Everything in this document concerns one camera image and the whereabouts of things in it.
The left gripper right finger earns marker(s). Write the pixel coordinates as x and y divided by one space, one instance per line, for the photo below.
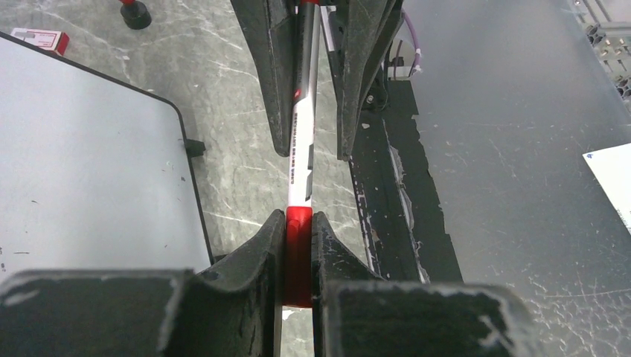
358 313

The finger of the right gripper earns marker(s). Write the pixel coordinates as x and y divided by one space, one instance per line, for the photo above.
361 32
269 29

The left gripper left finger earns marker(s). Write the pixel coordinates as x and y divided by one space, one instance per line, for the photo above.
230 309

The red and white marker pen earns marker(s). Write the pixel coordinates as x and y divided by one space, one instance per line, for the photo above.
299 213

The small whiteboard with black frame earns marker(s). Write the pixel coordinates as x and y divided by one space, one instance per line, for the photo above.
94 172

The red black stamp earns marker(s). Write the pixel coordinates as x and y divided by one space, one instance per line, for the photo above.
135 14

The small red white box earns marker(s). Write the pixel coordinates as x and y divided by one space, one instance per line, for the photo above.
48 40

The white paper sheet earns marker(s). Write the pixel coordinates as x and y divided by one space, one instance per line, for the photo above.
611 167

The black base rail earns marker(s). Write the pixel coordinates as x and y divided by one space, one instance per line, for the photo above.
400 213

